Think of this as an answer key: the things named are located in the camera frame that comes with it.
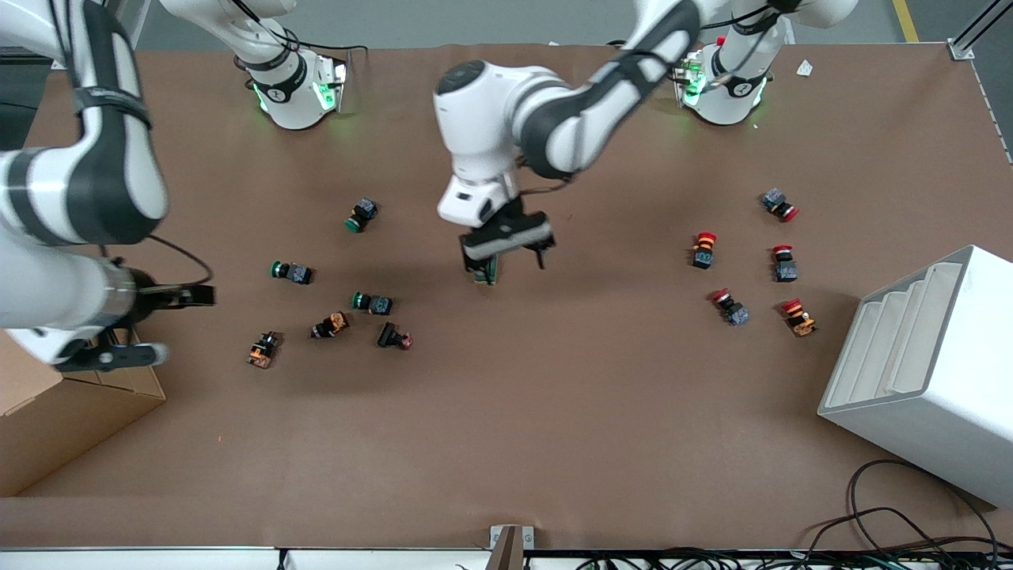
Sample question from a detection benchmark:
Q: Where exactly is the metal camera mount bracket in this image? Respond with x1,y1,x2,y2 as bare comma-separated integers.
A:
484,524,536,570

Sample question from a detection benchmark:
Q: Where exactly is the brown cardboard box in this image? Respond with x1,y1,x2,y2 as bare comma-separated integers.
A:
0,329,167,498

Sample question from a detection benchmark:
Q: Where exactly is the white slotted bin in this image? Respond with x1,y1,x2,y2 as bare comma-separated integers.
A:
817,245,1013,509

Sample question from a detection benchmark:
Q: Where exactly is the black looped cable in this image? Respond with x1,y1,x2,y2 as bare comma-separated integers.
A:
791,459,1002,555

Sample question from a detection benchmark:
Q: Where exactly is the black base cable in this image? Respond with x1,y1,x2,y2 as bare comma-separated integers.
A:
281,32,369,56

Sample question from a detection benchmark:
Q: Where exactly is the black cable bundle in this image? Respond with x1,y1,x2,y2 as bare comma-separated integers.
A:
570,538,1013,570

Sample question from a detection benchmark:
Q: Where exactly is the brown table cover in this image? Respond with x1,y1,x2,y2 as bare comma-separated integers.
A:
0,40,1013,551

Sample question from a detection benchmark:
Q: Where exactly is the black selector orange block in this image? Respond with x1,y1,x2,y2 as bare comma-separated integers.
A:
246,331,283,370

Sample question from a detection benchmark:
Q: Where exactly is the aluminium frame profile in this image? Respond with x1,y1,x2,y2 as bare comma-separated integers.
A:
946,0,1013,62

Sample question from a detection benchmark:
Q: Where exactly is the black button orange block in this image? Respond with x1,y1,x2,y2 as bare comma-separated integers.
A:
310,311,351,340

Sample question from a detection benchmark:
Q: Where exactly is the white table edge rail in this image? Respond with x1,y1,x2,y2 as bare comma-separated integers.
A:
0,546,491,570

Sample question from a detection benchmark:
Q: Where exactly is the metal base box green light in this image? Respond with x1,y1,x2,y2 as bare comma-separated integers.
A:
315,54,351,113
674,49,705,108

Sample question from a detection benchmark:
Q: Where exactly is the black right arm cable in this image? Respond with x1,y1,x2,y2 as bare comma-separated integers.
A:
103,234,214,287

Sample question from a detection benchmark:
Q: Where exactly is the red mushroom button orange block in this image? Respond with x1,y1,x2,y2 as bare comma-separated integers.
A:
780,298,818,338

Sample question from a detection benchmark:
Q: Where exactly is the black switch red cap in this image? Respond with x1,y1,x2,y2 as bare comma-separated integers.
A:
376,321,415,351

